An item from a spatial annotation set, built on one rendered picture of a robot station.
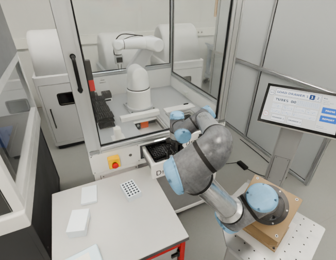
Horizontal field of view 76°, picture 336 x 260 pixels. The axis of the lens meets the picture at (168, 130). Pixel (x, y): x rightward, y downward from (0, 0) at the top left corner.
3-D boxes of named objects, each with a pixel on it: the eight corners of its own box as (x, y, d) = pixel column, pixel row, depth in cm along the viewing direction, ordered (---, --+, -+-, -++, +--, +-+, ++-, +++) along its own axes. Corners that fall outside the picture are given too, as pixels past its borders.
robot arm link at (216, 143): (231, 125, 58) (204, 99, 105) (198, 147, 60) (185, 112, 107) (253, 157, 61) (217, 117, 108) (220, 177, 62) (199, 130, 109)
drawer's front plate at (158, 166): (193, 166, 141) (194, 152, 136) (152, 179, 131) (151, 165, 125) (191, 164, 143) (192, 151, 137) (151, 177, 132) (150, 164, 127)
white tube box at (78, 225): (86, 236, 106) (84, 230, 103) (68, 238, 105) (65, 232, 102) (90, 214, 117) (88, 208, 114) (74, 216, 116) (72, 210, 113)
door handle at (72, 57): (84, 95, 106) (76, 55, 96) (79, 96, 105) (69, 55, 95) (83, 92, 110) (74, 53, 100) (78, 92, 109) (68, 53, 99)
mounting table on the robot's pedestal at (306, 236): (317, 241, 116) (325, 228, 110) (284, 312, 90) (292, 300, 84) (242, 194, 144) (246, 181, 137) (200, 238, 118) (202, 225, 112)
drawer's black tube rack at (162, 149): (179, 157, 146) (179, 150, 143) (154, 164, 140) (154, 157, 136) (165, 141, 163) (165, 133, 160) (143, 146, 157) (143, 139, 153)
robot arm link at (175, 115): (171, 117, 107) (168, 110, 114) (171, 135, 112) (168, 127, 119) (186, 116, 108) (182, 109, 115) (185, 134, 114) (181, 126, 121)
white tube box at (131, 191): (141, 196, 127) (141, 191, 125) (129, 202, 124) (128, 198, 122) (133, 183, 136) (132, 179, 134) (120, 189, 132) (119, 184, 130)
